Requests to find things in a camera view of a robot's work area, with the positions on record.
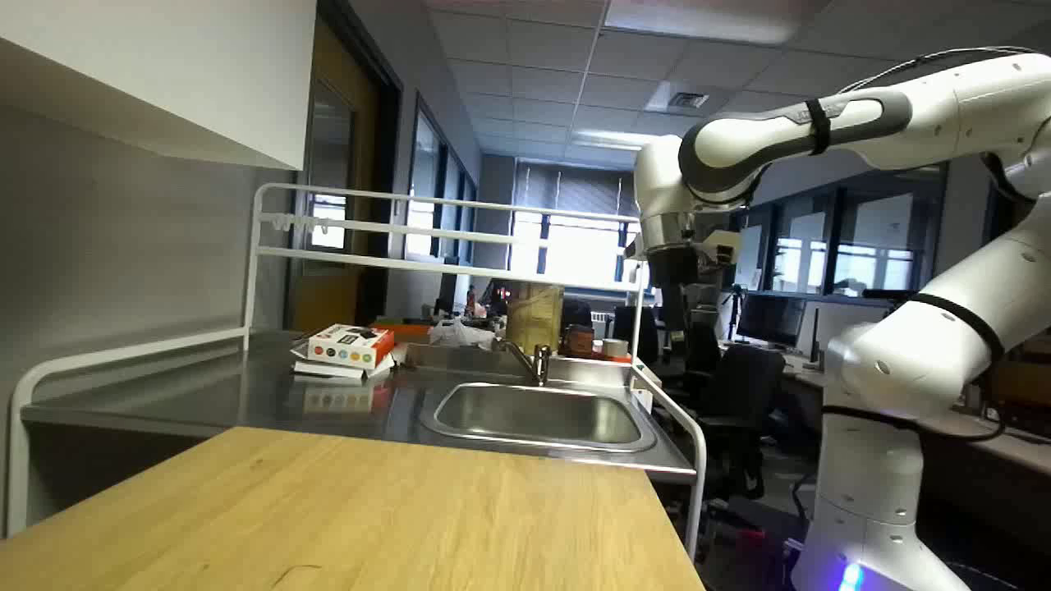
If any stainless steel sink counter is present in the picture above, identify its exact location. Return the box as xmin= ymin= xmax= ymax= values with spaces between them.
xmin=20 ymin=329 xmax=699 ymax=483

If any large ceiling light panel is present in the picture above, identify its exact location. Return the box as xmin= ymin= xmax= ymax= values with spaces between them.
xmin=602 ymin=0 xmax=822 ymax=48

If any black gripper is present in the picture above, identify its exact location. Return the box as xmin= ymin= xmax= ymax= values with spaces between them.
xmin=654 ymin=241 xmax=729 ymax=332

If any ceiling air vent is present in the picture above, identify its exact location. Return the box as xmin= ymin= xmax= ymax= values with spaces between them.
xmin=643 ymin=78 xmax=725 ymax=119

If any black office chair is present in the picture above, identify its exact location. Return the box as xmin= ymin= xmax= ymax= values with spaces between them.
xmin=687 ymin=341 xmax=788 ymax=503

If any chrome tap with nozzle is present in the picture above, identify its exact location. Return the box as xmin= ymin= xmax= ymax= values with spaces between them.
xmin=510 ymin=341 xmax=554 ymax=389

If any stack of flat books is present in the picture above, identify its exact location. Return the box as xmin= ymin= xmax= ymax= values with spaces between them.
xmin=288 ymin=341 xmax=410 ymax=385

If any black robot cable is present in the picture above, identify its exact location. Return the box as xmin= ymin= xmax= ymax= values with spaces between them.
xmin=801 ymin=96 xmax=833 ymax=158

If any flat orange box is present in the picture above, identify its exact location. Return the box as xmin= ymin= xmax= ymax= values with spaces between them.
xmin=375 ymin=314 xmax=436 ymax=343

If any brown ceramic mug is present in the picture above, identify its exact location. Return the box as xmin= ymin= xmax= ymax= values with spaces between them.
xmin=560 ymin=321 xmax=602 ymax=360

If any narrow ceiling light panel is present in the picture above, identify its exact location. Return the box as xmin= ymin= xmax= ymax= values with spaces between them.
xmin=572 ymin=123 xmax=683 ymax=155

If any yellow wooden door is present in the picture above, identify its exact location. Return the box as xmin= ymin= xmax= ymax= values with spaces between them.
xmin=286 ymin=0 xmax=404 ymax=339

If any computer monitor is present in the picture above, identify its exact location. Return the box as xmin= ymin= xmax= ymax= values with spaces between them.
xmin=732 ymin=288 xmax=808 ymax=352

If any white wall cabinet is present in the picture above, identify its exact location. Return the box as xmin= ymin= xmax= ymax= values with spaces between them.
xmin=0 ymin=0 xmax=321 ymax=173

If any window with blinds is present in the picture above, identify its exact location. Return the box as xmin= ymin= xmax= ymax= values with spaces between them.
xmin=510 ymin=160 xmax=643 ymax=294

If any white plastic bag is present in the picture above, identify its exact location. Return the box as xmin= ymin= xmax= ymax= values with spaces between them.
xmin=429 ymin=310 xmax=498 ymax=352

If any orange and white toy box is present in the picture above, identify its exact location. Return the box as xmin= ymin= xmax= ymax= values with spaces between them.
xmin=304 ymin=321 xmax=399 ymax=370

